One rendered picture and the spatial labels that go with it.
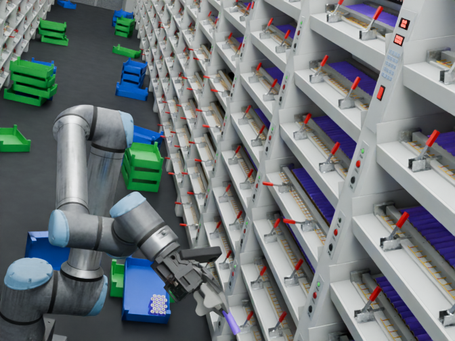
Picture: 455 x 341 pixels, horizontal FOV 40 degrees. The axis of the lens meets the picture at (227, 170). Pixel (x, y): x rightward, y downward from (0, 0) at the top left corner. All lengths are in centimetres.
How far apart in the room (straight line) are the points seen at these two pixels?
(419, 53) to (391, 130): 18
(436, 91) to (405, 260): 35
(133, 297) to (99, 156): 95
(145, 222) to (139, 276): 143
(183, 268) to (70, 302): 81
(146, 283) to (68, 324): 42
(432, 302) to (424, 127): 44
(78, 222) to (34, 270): 65
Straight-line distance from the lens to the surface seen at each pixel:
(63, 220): 160
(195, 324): 287
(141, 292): 289
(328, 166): 175
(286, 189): 204
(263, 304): 214
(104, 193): 213
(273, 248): 209
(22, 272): 222
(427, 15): 143
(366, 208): 152
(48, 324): 245
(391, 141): 148
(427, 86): 134
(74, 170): 179
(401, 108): 146
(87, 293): 224
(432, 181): 129
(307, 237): 179
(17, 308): 225
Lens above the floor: 162
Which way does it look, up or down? 20 degrees down
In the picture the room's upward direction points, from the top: 14 degrees clockwise
